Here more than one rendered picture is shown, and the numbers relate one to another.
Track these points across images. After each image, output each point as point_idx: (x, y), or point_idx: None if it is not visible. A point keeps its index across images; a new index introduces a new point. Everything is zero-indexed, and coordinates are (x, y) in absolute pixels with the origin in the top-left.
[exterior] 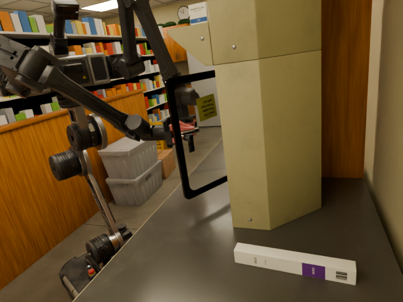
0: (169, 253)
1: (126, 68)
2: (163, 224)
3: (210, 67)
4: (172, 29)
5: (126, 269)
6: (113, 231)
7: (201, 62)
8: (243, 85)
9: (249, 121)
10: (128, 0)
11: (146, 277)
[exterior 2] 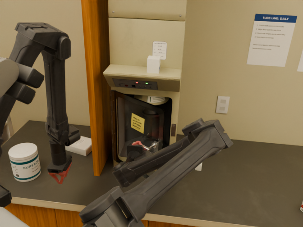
0: (201, 195)
1: (0, 147)
2: (173, 204)
3: None
4: (179, 76)
5: (220, 210)
6: None
7: (179, 90)
8: (179, 95)
9: (178, 111)
10: (70, 52)
11: (221, 200)
